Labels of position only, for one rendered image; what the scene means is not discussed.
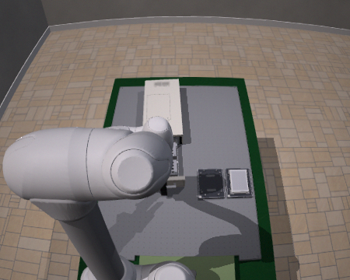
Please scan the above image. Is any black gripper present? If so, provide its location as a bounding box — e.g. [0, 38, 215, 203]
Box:
[160, 183, 167, 195]

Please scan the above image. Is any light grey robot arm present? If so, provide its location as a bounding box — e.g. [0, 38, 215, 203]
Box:
[2, 117, 197, 280]

